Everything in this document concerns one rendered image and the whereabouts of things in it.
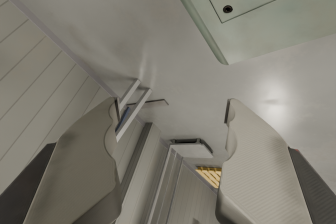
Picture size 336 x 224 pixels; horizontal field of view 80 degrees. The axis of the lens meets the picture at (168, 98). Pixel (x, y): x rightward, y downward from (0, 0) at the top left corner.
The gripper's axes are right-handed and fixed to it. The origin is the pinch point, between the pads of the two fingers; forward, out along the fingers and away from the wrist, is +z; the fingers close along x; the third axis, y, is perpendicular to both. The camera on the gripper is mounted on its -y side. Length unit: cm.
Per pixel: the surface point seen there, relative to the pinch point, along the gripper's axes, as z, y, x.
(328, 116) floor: 174, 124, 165
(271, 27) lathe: 22.5, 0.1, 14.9
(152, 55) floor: 200, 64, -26
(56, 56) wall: 212, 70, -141
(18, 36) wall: 192, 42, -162
